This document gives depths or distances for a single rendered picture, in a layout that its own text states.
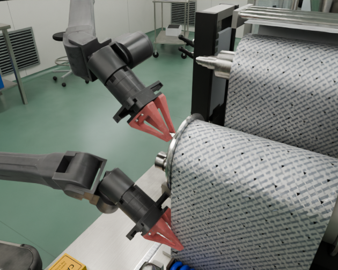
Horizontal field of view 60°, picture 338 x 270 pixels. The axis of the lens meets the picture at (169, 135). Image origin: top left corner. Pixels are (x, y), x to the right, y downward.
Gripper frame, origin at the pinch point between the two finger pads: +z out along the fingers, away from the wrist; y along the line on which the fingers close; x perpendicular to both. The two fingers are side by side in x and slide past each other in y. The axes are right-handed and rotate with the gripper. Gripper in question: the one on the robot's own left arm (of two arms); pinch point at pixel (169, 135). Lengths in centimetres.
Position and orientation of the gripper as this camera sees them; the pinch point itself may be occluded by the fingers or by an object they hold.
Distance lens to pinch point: 54.9
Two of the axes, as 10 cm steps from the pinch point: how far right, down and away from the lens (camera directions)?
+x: 5.5, -4.9, -6.8
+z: 6.7, 7.5, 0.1
